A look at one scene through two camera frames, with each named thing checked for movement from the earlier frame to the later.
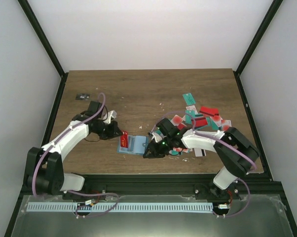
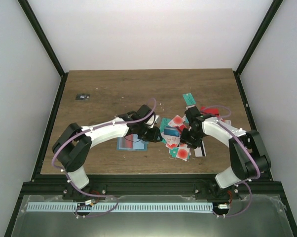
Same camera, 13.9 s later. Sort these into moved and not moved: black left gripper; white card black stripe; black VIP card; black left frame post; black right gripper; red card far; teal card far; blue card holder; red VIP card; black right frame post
Moved: black right gripper; red VIP card; blue card holder; black left gripper
Not moved: red card far; black VIP card; black left frame post; teal card far; white card black stripe; black right frame post
